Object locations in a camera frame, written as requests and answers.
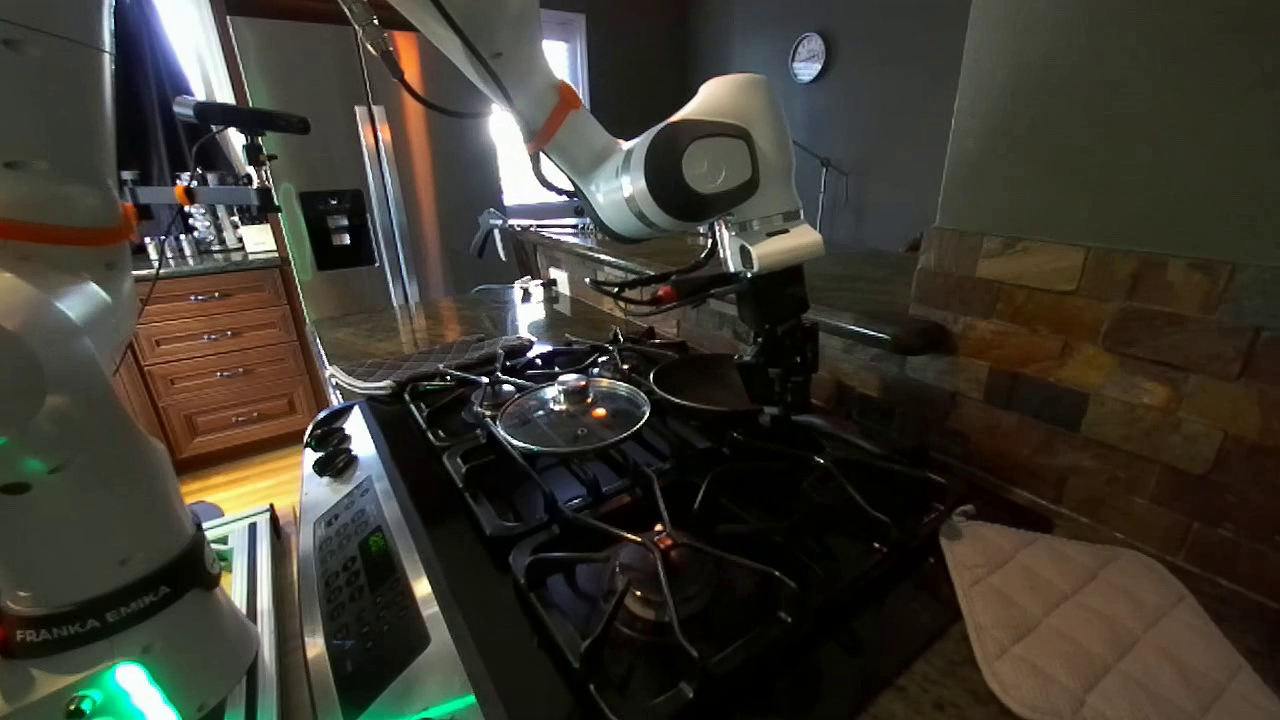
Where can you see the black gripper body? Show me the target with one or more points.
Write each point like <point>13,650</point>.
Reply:
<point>776,307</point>

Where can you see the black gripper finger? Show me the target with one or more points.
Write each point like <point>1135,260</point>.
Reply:
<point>761,374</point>
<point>799,374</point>

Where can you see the glass lid with steel knob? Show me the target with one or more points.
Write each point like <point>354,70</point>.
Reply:
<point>570,408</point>

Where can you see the black gas stove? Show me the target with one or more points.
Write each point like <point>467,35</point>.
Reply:
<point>695,534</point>

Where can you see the black stove knob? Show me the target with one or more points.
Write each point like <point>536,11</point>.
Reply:
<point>327,425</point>
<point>337,462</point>

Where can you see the silver desk lamp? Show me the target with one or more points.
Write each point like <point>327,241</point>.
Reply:
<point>824,173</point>

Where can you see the stainless steel fridge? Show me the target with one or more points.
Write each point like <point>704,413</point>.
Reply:
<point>401,241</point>

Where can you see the quilted beige pot holder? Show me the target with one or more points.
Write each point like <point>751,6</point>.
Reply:
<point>1095,626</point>

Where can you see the wooden drawer cabinet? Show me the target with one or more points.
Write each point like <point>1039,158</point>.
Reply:
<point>221,361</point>

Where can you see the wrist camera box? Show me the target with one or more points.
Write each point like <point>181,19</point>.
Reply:
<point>787,250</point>

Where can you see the round wall clock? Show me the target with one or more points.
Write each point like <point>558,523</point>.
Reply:
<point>804,57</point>

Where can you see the black stereo camera bar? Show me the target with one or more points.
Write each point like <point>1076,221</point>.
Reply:
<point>242,117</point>

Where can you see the camera mount arm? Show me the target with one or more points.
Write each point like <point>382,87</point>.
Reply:
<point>186,194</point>

